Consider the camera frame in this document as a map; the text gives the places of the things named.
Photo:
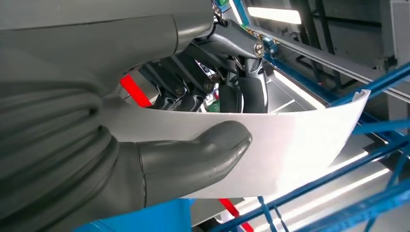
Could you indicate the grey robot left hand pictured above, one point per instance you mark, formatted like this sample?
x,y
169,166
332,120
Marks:
x,y
96,32

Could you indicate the blue metal shelf rack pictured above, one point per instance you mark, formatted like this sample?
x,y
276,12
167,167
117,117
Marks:
x,y
144,217

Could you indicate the ceiling light panel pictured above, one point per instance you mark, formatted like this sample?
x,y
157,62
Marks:
x,y
275,15

